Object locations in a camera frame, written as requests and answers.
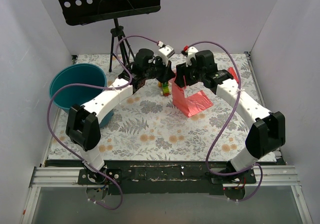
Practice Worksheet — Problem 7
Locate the red plastic trash bag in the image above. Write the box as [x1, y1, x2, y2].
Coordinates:
[171, 80, 213, 118]

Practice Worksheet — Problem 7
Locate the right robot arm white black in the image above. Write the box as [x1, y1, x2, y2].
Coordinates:
[174, 47, 286, 183]

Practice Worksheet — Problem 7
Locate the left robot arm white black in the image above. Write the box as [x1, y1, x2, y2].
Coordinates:
[65, 45, 175, 184]

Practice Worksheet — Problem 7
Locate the red trash bag roll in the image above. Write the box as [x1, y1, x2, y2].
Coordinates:
[228, 67, 239, 83]

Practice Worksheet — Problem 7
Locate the teal plastic trash bin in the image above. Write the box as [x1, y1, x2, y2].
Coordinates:
[49, 63, 107, 113]

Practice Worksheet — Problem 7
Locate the colourful toy brick car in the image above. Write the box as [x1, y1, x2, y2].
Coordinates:
[158, 82, 172, 96]

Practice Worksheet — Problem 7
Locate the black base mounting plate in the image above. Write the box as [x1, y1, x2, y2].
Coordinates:
[77, 161, 257, 195]

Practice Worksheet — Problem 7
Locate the black music stand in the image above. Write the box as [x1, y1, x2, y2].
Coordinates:
[51, 0, 161, 72]

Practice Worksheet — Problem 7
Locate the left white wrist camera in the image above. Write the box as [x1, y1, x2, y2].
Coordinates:
[157, 41, 175, 66]

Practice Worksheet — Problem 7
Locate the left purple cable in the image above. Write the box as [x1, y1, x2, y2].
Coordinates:
[46, 35, 166, 210]

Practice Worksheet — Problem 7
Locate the purple cable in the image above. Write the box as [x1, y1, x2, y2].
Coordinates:
[187, 41, 263, 202]
[46, 35, 166, 210]

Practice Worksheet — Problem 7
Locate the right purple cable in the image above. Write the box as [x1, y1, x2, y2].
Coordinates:
[187, 41, 263, 202]

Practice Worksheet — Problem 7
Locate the aluminium frame rail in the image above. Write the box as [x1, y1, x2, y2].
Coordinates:
[22, 165, 313, 224]

